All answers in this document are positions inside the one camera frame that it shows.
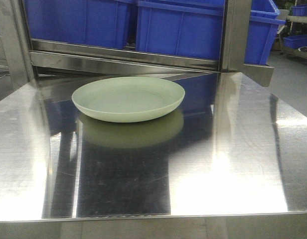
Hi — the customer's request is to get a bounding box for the light green round plate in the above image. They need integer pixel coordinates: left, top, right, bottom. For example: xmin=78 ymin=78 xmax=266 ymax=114
xmin=71 ymin=77 xmax=185 ymax=123

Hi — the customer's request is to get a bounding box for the stainless steel shelf rack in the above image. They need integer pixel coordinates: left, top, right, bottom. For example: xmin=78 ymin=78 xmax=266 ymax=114
xmin=0 ymin=0 xmax=274 ymax=88

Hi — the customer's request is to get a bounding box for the background metal shelf rack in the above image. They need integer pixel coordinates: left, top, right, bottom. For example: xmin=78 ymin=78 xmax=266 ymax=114
xmin=281 ymin=15 xmax=307 ymax=60

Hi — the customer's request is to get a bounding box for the blue plastic bin middle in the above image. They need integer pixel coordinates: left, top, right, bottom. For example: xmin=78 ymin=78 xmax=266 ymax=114
xmin=136 ymin=0 xmax=285 ymax=65

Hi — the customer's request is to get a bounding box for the blue plastic bin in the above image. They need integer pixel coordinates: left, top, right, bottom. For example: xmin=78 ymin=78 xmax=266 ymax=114
xmin=136 ymin=0 xmax=285 ymax=65
xmin=24 ymin=0 xmax=135 ymax=49

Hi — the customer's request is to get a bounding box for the blue plastic bin left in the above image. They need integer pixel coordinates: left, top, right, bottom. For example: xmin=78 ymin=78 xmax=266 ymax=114
xmin=24 ymin=0 xmax=135 ymax=49

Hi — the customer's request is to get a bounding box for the blue bin stacked right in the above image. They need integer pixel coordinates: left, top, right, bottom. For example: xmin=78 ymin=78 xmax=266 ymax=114
xmin=251 ymin=0 xmax=280 ymax=19

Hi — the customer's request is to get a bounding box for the small blue bin background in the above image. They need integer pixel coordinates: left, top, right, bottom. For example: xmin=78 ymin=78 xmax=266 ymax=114
xmin=292 ymin=4 xmax=307 ymax=16
xmin=283 ymin=34 xmax=307 ymax=49

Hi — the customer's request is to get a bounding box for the small blue bin upper background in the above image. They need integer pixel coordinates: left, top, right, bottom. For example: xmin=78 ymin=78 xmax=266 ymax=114
xmin=292 ymin=4 xmax=307 ymax=16

